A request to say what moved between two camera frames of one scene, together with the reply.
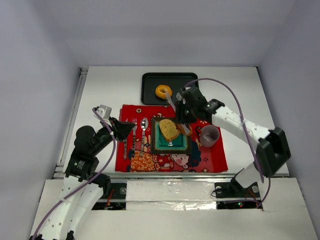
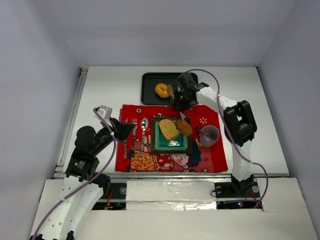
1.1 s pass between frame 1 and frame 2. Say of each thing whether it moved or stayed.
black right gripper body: moved
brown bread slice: stayed
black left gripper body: stayed
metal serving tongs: moved
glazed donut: stayed
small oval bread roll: stayed
